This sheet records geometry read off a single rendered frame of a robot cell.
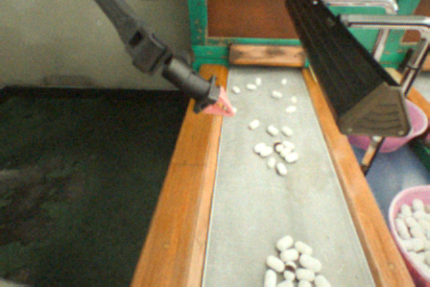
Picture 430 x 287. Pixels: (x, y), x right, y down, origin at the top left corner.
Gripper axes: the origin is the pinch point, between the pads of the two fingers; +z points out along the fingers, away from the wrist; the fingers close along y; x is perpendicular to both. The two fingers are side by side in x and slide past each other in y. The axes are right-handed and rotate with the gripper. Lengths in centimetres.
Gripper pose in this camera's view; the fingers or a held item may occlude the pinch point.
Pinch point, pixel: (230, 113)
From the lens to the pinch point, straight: 67.5
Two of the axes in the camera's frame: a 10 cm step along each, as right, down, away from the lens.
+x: -6.5, 5.6, 5.1
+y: 0.9, -6.1, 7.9
